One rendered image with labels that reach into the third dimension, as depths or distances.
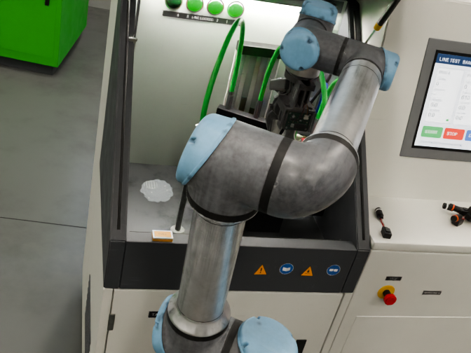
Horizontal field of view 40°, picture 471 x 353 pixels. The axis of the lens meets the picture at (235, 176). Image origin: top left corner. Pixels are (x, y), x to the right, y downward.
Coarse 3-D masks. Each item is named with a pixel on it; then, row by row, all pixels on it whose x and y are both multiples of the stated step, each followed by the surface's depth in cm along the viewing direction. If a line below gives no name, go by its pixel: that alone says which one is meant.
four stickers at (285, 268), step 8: (256, 264) 171; (264, 264) 171; (288, 264) 173; (256, 272) 172; (264, 272) 173; (280, 272) 174; (288, 272) 175; (304, 272) 176; (312, 272) 176; (328, 272) 177; (336, 272) 178
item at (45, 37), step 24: (0, 0) 397; (24, 0) 396; (48, 0) 395; (72, 0) 424; (0, 24) 405; (24, 24) 404; (48, 24) 404; (72, 24) 438; (0, 48) 414; (24, 48) 413; (48, 48) 413; (48, 72) 426
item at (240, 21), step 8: (240, 24) 171; (232, 32) 158; (240, 32) 177; (224, 40) 156; (240, 40) 179; (224, 48) 155; (240, 48) 182; (240, 56) 184; (216, 64) 153; (216, 72) 153; (232, 80) 190; (208, 88) 153; (232, 88) 191; (208, 96) 153; (208, 104) 154
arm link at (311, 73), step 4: (288, 68) 136; (312, 68) 134; (292, 72) 135; (296, 72) 134; (300, 72) 134; (304, 72) 134; (308, 72) 134; (312, 72) 134; (316, 72) 135; (296, 76) 136; (300, 76) 135; (304, 76) 135; (308, 76) 135; (312, 76) 135; (316, 76) 136; (304, 80) 136; (308, 80) 136
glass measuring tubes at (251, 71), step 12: (252, 48) 190; (264, 48) 191; (276, 48) 192; (240, 60) 192; (252, 60) 193; (264, 60) 194; (276, 60) 194; (240, 72) 194; (252, 72) 195; (264, 72) 196; (276, 72) 199; (228, 84) 198; (240, 84) 199; (252, 84) 200; (240, 96) 202; (252, 96) 201; (264, 96) 201; (240, 108) 202; (252, 108) 202; (264, 108) 203
